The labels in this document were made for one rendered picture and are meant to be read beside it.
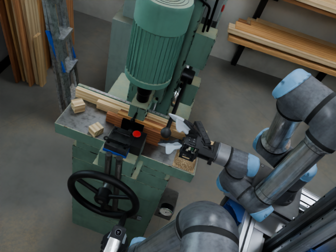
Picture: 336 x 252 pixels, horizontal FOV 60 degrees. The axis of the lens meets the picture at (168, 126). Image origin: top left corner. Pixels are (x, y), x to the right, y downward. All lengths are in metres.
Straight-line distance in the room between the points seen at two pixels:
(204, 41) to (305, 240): 0.79
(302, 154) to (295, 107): 0.14
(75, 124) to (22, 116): 1.31
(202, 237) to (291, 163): 0.48
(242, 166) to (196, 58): 0.48
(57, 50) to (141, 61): 1.08
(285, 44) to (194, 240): 2.68
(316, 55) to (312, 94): 2.32
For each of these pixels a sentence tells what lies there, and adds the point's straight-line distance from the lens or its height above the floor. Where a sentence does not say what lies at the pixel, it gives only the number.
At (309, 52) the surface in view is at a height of 0.62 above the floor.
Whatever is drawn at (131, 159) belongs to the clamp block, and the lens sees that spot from 1.07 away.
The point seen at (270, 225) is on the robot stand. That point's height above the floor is 0.73.
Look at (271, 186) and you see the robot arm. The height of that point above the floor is 1.11.
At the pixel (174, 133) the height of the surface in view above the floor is 0.93.
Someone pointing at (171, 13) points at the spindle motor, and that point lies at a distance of 0.88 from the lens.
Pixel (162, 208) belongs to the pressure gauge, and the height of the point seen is 0.68.
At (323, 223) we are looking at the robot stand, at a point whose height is 1.11.
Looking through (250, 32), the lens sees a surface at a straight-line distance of 3.01.
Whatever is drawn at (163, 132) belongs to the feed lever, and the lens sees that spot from 0.91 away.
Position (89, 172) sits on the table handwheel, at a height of 0.94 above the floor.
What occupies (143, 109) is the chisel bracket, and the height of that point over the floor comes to 1.03.
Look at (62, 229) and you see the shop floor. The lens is 1.98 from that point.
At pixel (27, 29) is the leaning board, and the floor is 0.52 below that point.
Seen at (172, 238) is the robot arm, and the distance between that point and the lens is 0.74.
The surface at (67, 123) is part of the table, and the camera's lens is 1.24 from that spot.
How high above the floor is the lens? 1.83
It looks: 46 degrees down
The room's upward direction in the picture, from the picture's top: 20 degrees clockwise
